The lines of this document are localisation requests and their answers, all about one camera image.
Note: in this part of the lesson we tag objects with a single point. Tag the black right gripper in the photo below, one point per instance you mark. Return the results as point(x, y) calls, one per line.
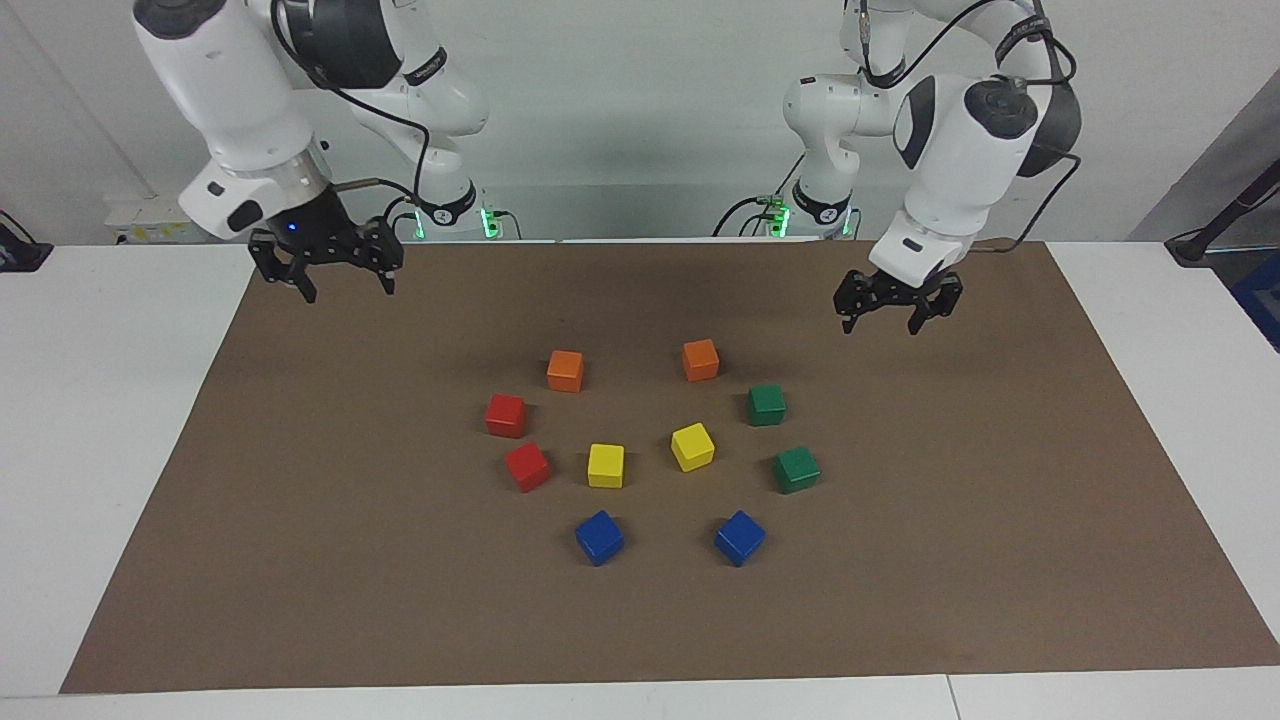
point(320, 238)

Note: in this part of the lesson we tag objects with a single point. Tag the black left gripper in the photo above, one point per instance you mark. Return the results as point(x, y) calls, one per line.
point(890, 292)

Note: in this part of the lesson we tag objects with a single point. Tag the green wooden cube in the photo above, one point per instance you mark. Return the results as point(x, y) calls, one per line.
point(796, 469)
point(766, 404)

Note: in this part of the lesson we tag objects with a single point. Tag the red wooden cube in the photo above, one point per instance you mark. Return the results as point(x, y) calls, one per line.
point(506, 415)
point(527, 466)

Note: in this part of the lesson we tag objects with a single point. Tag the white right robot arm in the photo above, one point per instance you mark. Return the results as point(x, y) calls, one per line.
point(240, 90)

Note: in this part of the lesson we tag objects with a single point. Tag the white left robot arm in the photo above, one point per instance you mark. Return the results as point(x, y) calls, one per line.
point(950, 150)

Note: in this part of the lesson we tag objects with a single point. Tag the orange wooden cube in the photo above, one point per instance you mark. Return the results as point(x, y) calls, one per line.
point(701, 360)
point(565, 371)

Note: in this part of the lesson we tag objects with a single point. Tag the white box with yellow label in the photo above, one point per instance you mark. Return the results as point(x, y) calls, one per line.
point(150, 220)

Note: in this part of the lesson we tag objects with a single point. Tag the yellow wooden cube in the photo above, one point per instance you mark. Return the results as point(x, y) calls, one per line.
point(692, 446)
point(605, 465)

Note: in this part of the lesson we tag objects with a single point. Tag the blue wooden cube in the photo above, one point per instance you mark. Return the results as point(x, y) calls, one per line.
point(599, 537)
point(740, 537)

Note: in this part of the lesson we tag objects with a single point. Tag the brown paper mat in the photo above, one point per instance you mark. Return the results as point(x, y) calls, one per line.
point(400, 560)

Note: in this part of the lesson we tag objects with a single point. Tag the black device on table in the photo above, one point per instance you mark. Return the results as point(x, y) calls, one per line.
point(20, 250)

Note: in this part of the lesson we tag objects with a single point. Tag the black stand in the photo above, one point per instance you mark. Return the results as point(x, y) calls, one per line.
point(1215, 225)

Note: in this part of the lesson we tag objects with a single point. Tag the blue crate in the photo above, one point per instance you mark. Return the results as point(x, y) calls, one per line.
point(1260, 295)

